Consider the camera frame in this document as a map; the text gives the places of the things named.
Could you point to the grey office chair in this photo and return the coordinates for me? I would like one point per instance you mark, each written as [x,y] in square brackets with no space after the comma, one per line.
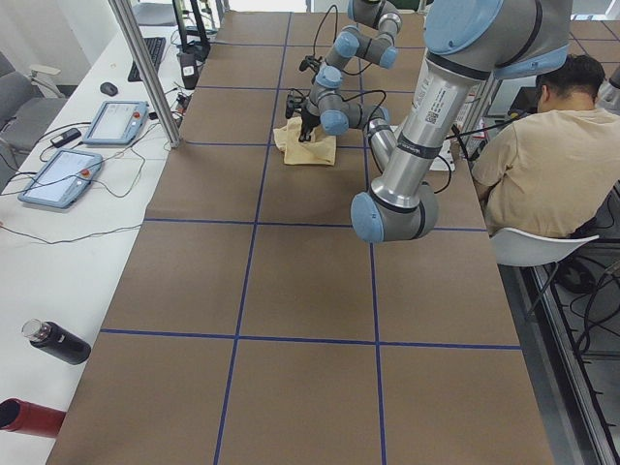
[28,106]

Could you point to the black thermos bottle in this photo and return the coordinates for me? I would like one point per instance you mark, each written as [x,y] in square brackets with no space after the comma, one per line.
[56,341]

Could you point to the black power adapter box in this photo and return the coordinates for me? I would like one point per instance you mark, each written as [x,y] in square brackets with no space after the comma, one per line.
[189,70]

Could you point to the white plastic chair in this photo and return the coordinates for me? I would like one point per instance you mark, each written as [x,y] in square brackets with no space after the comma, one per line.
[514,247]

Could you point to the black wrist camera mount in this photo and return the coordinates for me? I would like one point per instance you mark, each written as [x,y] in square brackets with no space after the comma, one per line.
[295,102]
[310,62]

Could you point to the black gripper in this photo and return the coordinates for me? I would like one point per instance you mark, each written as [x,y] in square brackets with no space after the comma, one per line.
[308,122]

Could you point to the red cylinder bottle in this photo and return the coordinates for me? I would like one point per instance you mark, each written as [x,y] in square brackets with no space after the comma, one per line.
[27,418]

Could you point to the beige long-sleeve printed shirt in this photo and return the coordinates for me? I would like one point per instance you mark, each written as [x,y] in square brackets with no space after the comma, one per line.
[319,150]

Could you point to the blue teach pendant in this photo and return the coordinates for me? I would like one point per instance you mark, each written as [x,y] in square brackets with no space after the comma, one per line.
[116,123]
[62,179]

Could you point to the far blue teach pendant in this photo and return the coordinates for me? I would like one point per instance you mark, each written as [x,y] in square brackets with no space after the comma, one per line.
[116,123]

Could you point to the near blue teach pendant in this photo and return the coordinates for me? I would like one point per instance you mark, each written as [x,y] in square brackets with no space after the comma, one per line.
[62,179]

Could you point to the aluminium frame post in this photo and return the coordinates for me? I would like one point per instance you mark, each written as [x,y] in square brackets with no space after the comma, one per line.
[130,29]

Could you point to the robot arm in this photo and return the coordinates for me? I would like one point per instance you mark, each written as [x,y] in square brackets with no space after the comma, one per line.
[381,16]
[466,43]

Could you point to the black computer mouse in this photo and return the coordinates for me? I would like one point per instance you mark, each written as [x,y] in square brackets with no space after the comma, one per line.
[109,89]

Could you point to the seated person beige shirt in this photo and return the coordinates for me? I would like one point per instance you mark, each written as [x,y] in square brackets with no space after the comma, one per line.
[548,173]

